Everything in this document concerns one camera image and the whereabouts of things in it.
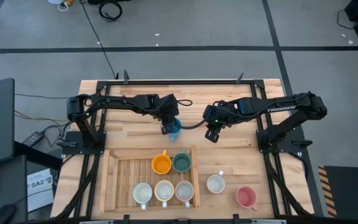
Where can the black table clamp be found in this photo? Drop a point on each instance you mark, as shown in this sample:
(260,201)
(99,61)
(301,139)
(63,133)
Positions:
(301,143)
(67,144)

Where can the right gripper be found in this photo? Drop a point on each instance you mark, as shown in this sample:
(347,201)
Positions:
(216,115)

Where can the black hazard striped mat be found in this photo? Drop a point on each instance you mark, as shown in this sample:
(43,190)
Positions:
(350,189)

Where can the black power adapter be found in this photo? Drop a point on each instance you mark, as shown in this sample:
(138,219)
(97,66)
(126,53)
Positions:
(33,139)

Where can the black aluminium table frame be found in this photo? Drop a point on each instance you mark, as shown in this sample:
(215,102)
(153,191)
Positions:
(179,82)

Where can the yellow dotted pattern mug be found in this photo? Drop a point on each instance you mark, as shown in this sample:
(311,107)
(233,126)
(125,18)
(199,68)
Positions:
(184,190)

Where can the plain green mug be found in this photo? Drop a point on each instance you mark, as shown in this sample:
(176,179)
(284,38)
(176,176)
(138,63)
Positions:
(181,162)

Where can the grey ikat pattern mug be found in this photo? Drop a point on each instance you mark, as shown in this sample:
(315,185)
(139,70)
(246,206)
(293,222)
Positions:
(215,184)

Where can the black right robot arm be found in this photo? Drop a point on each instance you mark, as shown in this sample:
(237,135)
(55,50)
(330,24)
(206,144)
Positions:
(278,107)

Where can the wooden slatted tray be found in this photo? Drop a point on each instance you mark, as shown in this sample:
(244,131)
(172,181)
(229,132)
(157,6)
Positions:
(126,177)

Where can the white printed paper sheet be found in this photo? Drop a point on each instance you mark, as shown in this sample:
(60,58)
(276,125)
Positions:
(39,193)

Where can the plain pink mug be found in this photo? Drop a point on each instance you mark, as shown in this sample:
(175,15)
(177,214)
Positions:
(246,197)

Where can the orange floral mug yellow rim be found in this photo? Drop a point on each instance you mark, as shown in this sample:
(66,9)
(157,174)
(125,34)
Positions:
(164,190)

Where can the black frame brace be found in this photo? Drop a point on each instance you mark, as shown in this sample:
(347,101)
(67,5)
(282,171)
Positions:
(286,189)
(79,189)

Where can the plain blue mug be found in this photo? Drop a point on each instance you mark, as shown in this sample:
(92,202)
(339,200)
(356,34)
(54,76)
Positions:
(176,132)

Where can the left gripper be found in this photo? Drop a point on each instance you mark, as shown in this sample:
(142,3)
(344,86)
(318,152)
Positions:
(168,107)

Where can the plain yellow mug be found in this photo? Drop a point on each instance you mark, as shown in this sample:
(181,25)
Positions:
(161,165)

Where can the black computer mouse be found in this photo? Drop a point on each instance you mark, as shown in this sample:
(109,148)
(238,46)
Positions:
(3,214)

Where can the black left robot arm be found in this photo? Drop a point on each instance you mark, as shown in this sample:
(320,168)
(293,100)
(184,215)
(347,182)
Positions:
(120,101)

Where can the blue lattice pattern mug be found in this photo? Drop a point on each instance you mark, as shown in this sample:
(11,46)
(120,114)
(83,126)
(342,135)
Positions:
(142,193)

